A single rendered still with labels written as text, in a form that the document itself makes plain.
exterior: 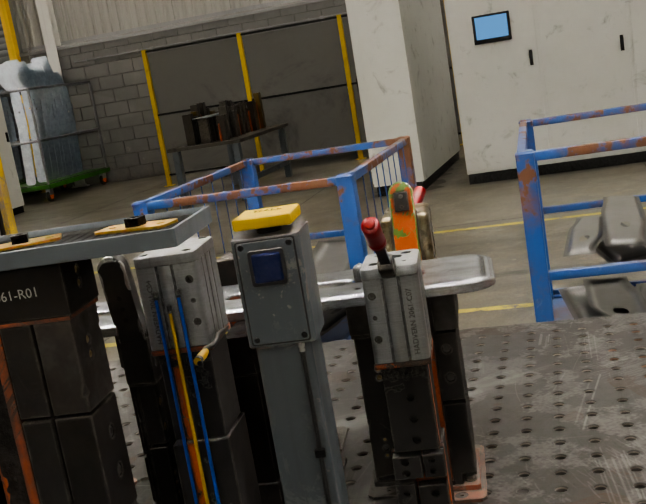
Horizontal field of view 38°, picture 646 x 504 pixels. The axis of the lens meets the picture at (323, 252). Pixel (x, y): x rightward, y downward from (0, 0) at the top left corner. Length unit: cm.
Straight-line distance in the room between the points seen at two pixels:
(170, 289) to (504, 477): 55
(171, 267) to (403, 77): 801
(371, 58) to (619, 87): 229
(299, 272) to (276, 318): 5
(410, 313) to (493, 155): 802
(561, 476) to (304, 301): 56
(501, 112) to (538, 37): 75
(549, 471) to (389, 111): 788
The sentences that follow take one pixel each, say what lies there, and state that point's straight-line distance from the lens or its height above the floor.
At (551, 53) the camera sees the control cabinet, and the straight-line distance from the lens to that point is 901.
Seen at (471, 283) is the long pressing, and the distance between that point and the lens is 120.
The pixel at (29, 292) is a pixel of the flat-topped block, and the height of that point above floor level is 112.
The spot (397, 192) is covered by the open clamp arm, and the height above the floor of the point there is 110.
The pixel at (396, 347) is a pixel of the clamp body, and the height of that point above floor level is 96.
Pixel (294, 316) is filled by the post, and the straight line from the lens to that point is 93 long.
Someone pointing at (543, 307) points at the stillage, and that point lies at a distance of 305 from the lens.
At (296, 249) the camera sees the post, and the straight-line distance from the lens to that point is 92.
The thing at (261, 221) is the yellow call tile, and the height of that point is 116.
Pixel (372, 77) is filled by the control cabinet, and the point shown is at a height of 115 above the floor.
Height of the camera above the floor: 129
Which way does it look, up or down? 11 degrees down
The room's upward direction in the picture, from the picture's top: 9 degrees counter-clockwise
